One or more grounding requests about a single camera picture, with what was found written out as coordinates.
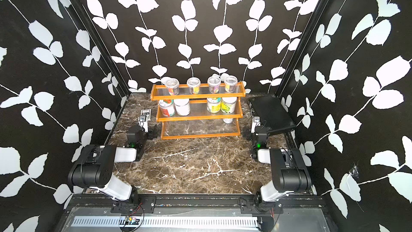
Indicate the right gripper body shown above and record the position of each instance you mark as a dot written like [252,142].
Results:
[247,133]

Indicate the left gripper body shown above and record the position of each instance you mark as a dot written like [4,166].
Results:
[151,133]

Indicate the red label large jar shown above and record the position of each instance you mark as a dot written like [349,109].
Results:
[167,107]

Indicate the white large jar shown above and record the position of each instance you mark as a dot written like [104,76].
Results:
[182,106]

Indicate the small seed jar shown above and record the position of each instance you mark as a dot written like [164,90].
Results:
[172,86]
[214,83]
[230,83]
[193,84]

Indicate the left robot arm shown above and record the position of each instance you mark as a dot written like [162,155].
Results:
[94,167]

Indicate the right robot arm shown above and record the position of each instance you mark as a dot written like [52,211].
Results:
[289,173]

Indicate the small jar behind shelf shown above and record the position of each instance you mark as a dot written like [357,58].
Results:
[228,120]

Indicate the green label large jar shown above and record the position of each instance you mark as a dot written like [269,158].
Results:
[228,104]

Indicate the yellow green label jar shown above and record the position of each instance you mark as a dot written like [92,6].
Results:
[214,104]

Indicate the orange wooden shelf rack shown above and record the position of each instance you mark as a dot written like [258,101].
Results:
[200,123]

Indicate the small black white card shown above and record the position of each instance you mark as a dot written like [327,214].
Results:
[147,113]

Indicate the black flat case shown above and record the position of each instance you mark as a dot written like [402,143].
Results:
[272,114]

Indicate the small circuit board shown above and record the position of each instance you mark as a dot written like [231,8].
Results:
[131,221]

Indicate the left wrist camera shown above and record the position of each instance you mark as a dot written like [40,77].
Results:
[142,122]

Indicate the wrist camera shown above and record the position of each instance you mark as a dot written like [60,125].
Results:
[142,122]
[255,122]

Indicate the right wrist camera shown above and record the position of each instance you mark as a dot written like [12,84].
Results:
[255,122]

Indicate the black front rail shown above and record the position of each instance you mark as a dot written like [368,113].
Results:
[246,203]

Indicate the white slotted cable duct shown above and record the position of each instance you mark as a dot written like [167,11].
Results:
[169,222]

